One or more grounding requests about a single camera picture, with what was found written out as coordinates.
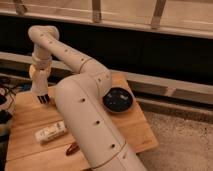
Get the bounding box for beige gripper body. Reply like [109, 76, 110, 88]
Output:
[29, 65, 51, 96]

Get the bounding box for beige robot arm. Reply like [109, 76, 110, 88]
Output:
[28, 26, 147, 171]

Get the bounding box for white plastic bottle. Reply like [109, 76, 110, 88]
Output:
[35, 121, 67, 144]

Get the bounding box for dark round bowl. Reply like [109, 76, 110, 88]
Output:
[103, 87, 133, 113]

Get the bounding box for red brown pocket knife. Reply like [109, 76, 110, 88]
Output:
[66, 142, 79, 156]

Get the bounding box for black cables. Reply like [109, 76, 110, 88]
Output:
[0, 76, 21, 126]

